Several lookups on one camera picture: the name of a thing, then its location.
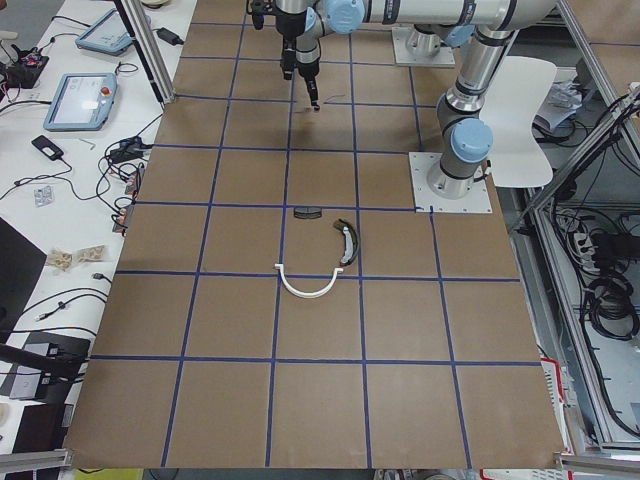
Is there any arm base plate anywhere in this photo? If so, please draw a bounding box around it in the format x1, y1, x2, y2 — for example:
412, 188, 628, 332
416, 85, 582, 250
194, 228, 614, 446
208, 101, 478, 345
391, 26, 455, 68
409, 152, 492, 214

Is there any black power adapter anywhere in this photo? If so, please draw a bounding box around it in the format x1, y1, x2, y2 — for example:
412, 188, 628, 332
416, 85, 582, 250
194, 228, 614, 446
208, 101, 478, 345
155, 27, 184, 46

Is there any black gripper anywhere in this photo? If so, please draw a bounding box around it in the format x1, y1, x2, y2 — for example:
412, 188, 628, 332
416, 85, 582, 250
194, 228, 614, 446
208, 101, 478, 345
280, 38, 320, 111
247, 0, 308, 40

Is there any near teach pendant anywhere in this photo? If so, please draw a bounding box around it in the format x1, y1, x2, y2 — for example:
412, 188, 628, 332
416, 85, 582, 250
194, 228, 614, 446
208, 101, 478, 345
43, 72, 118, 131

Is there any white curved plastic bracket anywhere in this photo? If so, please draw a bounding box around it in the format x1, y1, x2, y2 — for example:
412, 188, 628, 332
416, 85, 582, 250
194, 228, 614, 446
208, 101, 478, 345
273, 263, 347, 301

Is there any white chair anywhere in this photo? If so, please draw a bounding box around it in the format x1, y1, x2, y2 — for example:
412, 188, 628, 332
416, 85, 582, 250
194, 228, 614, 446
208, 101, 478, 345
480, 56, 556, 188

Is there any black brake pad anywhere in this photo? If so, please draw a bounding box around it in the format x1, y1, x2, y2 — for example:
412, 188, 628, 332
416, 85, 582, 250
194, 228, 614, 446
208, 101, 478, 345
293, 206, 323, 220

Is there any far teach pendant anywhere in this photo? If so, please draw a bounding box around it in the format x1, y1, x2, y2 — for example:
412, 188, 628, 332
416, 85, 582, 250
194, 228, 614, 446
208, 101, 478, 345
75, 8, 133, 56

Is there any olive brake shoe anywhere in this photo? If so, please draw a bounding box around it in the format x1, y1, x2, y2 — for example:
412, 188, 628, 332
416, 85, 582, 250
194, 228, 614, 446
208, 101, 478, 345
333, 219, 360, 267

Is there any teach pendant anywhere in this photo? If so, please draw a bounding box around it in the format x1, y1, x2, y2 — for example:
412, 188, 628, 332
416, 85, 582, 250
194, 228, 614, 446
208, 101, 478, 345
75, 8, 133, 56
43, 72, 118, 131

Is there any aluminium frame post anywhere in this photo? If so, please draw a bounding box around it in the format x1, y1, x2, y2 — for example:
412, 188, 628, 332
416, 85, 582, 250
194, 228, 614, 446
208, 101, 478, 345
114, 0, 175, 105

